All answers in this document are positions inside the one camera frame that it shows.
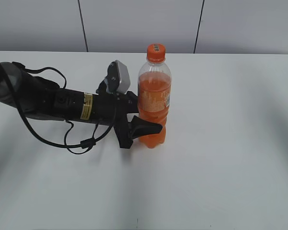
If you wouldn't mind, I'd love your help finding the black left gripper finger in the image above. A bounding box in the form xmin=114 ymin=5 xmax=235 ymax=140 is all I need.
xmin=128 ymin=116 xmax=163 ymax=140

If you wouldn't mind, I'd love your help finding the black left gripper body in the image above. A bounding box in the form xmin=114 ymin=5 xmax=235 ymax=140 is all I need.
xmin=92 ymin=80 xmax=138 ymax=149

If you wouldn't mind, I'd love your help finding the orange soda bottle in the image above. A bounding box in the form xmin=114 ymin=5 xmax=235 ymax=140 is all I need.
xmin=137 ymin=43 xmax=172 ymax=150

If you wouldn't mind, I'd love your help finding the orange bottle cap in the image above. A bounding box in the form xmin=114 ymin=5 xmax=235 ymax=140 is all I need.
xmin=146 ymin=43 xmax=166 ymax=64

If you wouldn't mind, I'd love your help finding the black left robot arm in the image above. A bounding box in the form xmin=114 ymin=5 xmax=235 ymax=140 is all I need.
xmin=0 ymin=60 xmax=163 ymax=149

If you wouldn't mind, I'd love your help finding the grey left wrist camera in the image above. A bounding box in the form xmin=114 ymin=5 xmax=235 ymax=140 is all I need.
xmin=105 ymin=60 xmax=131 ymax=94

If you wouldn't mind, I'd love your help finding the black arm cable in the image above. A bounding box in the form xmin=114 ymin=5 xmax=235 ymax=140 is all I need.
xmin=0 ymin=55 xmax=118 ymax=155

